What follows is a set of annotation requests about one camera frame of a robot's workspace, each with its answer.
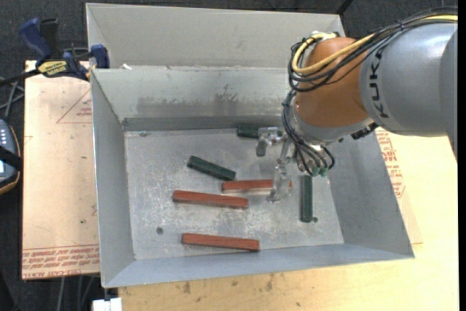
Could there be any black cylinder on white bracket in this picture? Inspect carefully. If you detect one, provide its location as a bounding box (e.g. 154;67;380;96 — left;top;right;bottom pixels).
349;122;379;141

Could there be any grey metal bin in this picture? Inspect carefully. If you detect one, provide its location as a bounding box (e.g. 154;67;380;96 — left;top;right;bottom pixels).
85;2;416;289

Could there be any dark green flat block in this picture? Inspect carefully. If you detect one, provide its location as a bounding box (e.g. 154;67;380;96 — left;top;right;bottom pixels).
237;124;261;139
299;174;315;224
186;155;237;182

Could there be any red-brown flat block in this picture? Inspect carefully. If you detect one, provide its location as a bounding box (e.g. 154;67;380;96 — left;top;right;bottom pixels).
172;189;250;210
221;178;293;194
181;232;261;253

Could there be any brown cardboard board red print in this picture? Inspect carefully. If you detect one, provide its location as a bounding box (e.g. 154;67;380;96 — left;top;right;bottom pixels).
21;60;425;281

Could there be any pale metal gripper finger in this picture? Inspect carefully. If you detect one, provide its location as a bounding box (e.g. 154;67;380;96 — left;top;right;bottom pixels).
266;162;293;203
256;126;287;157

